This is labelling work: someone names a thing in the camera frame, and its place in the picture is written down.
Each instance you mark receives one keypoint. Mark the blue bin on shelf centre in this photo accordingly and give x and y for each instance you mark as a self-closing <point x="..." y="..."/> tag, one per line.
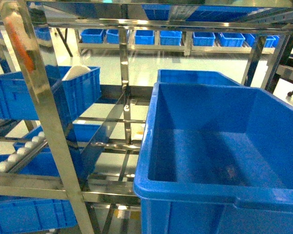
<point x="216" y="159"/>

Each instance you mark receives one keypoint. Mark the stainless steel roller shelf rack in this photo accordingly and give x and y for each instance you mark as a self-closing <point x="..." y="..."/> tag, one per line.
<point x="19" y="18"/>

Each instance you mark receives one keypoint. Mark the background shelf with small bins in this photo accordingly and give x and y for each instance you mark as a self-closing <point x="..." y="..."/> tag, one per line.
<point x="186" y="47"/>

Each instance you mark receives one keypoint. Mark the blue bin below shelf left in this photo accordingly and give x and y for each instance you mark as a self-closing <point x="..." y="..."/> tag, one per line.
<point x="23" y="214"/>

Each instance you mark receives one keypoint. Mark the blue crate with white item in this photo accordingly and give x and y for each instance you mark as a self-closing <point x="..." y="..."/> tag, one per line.
<point x="16" y="103"/>

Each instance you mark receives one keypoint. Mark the small blue bins in background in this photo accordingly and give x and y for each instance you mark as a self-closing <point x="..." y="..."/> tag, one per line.
<point x="147" y="37"/>

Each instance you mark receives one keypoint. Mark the white curved object in crate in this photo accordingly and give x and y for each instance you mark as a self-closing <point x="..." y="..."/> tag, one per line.
<point x="76" y="71"/>

